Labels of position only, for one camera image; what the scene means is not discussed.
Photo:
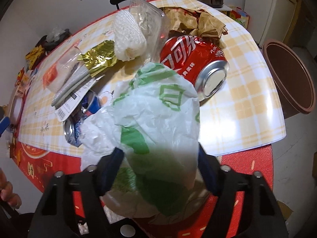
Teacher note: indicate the small clear plastic cup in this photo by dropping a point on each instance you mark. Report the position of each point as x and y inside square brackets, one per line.
[61, 70]

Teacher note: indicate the white foam net sleeve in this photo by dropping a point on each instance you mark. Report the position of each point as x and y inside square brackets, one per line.
[130, 42]

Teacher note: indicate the white green plastic bag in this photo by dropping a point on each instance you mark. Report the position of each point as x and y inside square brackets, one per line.
[154, 119]

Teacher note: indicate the brown plastic trash bin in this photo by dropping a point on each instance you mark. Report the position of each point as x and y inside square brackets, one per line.
[291, 77]

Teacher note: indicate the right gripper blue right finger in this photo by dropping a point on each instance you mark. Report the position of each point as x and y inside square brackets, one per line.
[209, 166]

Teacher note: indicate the clear plastic clamshell box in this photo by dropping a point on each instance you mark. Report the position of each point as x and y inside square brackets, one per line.
[154, 25]

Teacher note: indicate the white printed paper label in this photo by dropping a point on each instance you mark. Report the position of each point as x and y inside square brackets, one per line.
[73, 99]

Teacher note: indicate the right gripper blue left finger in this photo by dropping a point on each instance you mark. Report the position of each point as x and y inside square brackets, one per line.
[107, 170]

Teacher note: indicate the grey striped wrapper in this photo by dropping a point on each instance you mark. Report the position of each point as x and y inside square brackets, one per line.
[79, 76]

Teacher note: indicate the brown paper bag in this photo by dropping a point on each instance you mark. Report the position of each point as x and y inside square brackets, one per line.
[194, 23]

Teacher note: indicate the person's left hand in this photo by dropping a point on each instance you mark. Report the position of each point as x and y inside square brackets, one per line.
[7, 193]

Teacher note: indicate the crushed blue soda can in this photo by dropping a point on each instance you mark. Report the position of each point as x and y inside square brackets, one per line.
[88, 106]

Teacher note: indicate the red cola can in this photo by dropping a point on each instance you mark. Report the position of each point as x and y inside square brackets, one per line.
[197, 60]

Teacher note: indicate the yellow plaid tablecloth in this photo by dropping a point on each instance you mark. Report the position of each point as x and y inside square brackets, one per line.
[246, 113]

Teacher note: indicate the white refrigerator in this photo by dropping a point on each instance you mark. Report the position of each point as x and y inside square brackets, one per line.
[269, 19]

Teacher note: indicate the gold foil wrapper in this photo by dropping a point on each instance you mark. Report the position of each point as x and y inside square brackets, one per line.
[100, 58]

